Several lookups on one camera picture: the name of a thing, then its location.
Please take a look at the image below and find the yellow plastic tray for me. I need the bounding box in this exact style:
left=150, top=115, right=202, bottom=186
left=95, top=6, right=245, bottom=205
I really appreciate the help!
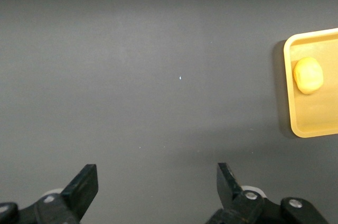
left=283, top=27, right=338, bottom=138

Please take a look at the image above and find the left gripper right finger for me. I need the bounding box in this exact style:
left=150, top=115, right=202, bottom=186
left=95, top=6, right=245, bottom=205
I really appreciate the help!
left=205, top=162, right=328, bottom=224

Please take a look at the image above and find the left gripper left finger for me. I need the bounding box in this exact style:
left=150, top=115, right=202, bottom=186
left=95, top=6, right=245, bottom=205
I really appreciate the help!
left=0, top=164, right=99, bottom=224

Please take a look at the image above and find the yellow toy potato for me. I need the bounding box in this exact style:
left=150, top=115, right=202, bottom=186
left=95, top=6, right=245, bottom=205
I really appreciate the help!
left=292, top=56, right=324, bottom=95

